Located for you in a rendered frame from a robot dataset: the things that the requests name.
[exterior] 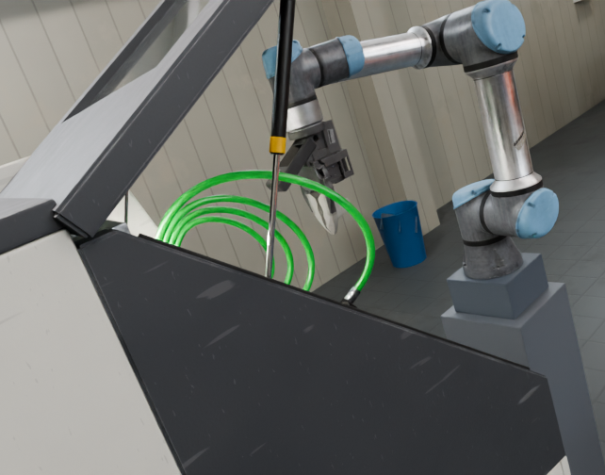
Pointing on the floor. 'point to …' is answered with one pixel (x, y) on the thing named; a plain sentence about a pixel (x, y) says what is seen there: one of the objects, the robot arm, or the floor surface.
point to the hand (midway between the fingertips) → (329, 229)
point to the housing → (57, 359)
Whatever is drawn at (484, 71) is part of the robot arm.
